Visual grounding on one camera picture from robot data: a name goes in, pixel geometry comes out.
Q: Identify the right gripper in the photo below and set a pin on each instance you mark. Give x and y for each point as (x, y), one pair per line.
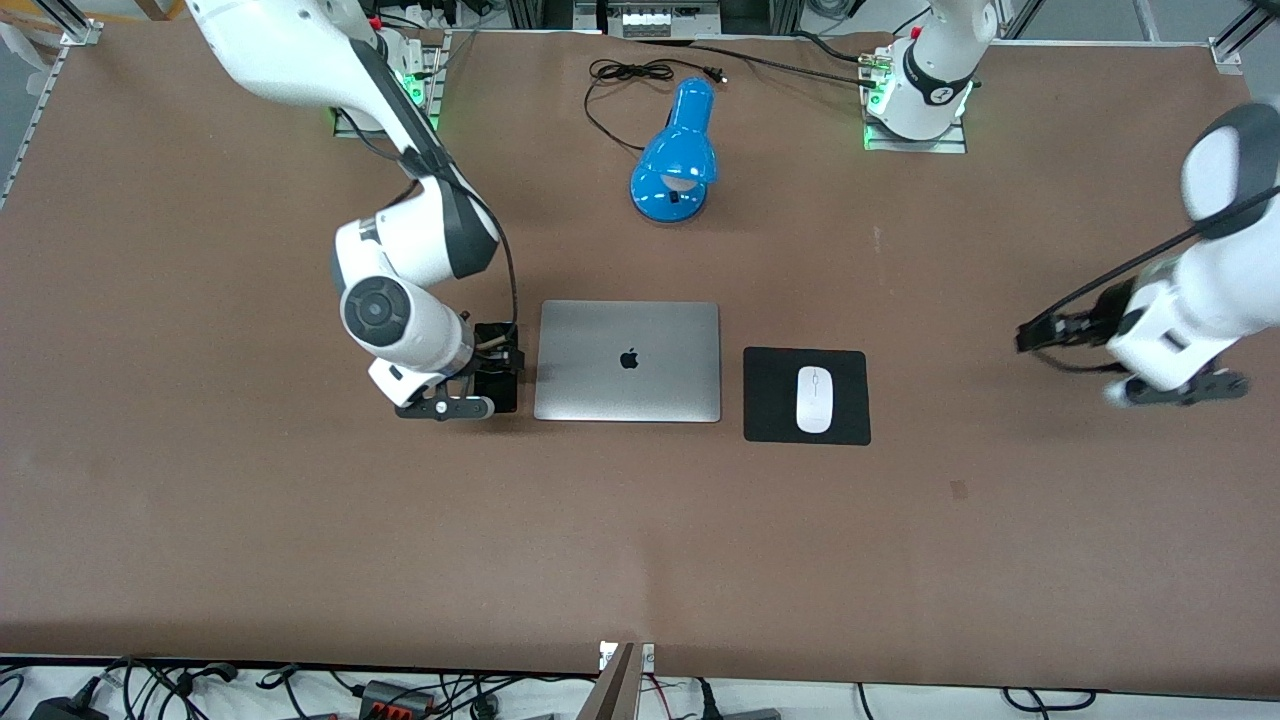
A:
(493, 361)

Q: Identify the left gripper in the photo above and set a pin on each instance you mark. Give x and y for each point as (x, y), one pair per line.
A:
(1090, 322)

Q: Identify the black smartphone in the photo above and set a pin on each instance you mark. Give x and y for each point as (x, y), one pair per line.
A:
(500, 395)

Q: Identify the white computer mouse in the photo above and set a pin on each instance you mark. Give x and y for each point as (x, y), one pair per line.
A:
(813, 398)

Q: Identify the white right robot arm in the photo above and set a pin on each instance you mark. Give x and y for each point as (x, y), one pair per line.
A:
(290, 50)

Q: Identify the black mouse pad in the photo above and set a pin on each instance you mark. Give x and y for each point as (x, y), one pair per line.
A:
(765, 400)

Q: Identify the silver closed laptop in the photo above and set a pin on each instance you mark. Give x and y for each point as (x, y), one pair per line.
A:
(628, 361)

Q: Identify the brown table cover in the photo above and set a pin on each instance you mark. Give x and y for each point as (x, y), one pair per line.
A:
(400, 550)

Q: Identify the blue desk lamp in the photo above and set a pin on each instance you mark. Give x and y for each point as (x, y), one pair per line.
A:
(675, 150)

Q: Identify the black connector box orange buttons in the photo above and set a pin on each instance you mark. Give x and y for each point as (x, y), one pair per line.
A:
(397, 700)

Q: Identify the white power strip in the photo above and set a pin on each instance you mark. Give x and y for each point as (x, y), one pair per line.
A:
(660, 18)

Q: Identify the black power adapter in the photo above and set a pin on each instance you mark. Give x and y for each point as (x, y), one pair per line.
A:
(68, 710)

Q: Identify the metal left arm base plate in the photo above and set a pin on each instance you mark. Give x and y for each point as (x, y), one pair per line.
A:
(915, 145)

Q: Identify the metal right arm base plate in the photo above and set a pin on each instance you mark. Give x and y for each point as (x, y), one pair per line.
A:
(350, 125)

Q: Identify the aluminium corner bracket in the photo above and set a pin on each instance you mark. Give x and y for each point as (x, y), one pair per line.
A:
(1228, 55)

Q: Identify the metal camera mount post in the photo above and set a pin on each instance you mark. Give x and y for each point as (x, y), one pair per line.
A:
(620, 685)

